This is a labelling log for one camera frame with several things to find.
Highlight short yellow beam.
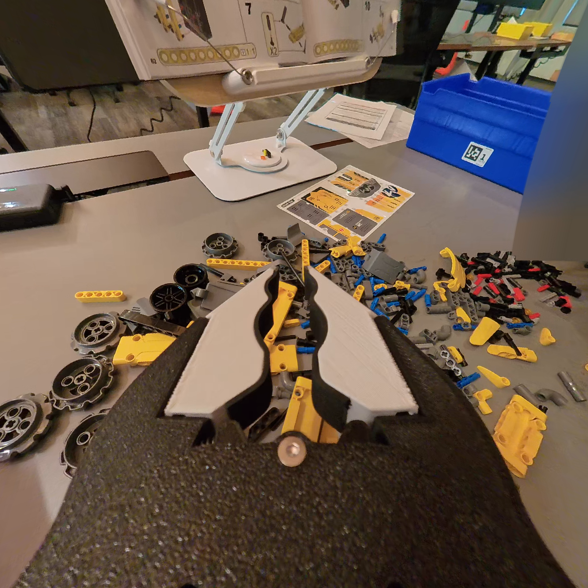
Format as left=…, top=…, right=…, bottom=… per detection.
left=74, top=290, right=127, bottom=304

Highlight black board panel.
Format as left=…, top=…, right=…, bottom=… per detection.
left=0, top=0, right=141, bottom=91

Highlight blue bin with tag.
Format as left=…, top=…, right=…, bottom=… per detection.
left=406, top=73, right=553, bottom=194

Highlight dark grey wheel hub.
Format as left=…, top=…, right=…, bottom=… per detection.
left=201, top=232, right=240, bottom=259
left=263, top=238, right=298, bottom=263

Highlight yellow sticker sheet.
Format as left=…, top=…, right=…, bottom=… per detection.
left=277, top=164, right=415, bottom=239

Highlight white book stand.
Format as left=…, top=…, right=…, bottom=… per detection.
left=156, top=0, right=399, bottom=202

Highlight black power adapter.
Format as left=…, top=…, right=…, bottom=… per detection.
left=0, top=184, right=63, bottom=232

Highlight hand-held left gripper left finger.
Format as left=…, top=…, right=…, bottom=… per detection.
left=164, top=267, right=280, bottom=435

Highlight yellow curved panel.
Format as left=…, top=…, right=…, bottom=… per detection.
left=439, top=247, right=468, bottom=293

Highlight silver wheel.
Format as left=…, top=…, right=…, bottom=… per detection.
left=0, top=393, right=52, bottom=463
left=70, top=312, right=124, bottom=355
left=49, top=356, right=115, bottom=413
left=61, top=409, right=112, bottom=479

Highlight instruction booklet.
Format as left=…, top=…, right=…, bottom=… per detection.
left=105, top=0, right=399, bottom=80

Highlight pile of mixed toy bricks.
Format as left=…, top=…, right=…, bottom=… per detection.
left=193, top=224, right=549, bottom=478

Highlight wooden background table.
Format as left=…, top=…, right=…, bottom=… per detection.
left=436, top=32, right=572, bottom=85

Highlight black wheel rim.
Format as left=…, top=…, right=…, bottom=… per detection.
left=173, top=264, right=213, bottom=295
left=149, top=282, right=190, bottom=319

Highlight yellow rounded panel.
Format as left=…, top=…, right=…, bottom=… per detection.
left=112, top=333, right=178, bottom=367

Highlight yellow bin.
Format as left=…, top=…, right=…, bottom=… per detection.
left=496, top=21, right=536, bottom=40

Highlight printed paper sheets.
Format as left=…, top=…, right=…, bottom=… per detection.
left=305, top=93, right=415, bottom=149

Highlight yellow holed body panel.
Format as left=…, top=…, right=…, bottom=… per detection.
left=493, top=394, right=548, bottom=479

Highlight yellow pointed wedge piece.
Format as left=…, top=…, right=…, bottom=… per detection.
left=476, top=365, right=511, bottom=389

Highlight dark grey tube piece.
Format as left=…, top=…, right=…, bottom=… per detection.
left=557, top=371, right=588, bottom=403

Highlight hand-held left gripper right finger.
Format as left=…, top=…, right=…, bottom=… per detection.
left=304, top=266, right=420, bottom=435

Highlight heap of black red pins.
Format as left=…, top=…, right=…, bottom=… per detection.
left=459, top=250, right=583, bottom=315

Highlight long yellow panel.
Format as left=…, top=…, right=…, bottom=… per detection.
left=264, top=281, right=298, bottom=347

